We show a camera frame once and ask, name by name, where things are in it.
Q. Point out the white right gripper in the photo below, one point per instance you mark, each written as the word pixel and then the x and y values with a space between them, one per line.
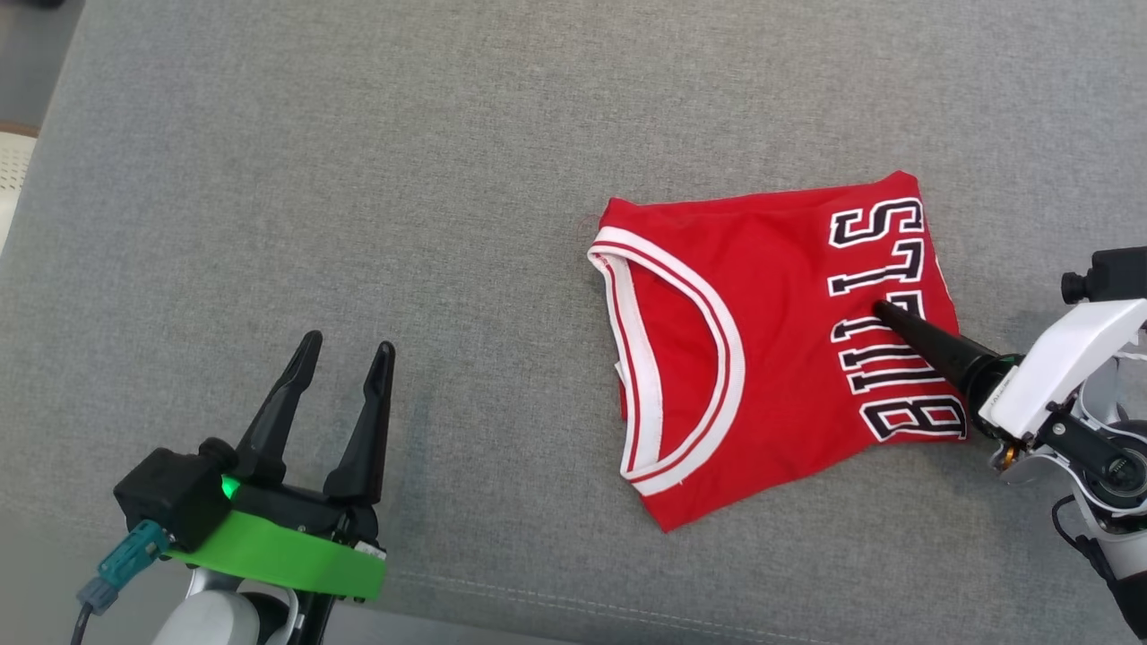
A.
pixel 1057 358

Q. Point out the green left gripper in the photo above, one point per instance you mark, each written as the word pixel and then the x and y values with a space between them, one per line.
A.
pixel 287 555

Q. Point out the red jersey white trim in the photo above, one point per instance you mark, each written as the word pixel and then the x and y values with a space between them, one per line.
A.
pixel 771 358

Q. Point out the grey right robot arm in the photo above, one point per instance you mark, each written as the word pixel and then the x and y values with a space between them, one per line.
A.
pixel 1116 502

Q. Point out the grey fabric sofa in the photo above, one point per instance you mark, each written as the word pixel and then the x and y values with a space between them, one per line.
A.
pixel 502 224

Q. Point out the cream plastic laundry basket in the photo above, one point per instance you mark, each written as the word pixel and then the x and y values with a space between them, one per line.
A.
pixel 11 170

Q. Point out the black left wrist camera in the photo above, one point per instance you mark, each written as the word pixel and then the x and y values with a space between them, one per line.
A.
pixel 170 493

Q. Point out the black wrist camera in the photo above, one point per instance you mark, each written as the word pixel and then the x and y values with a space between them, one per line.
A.
pixel 170 493
pixel 1116 273

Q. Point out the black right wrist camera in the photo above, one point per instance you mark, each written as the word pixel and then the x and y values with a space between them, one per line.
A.
pixel 1116 273

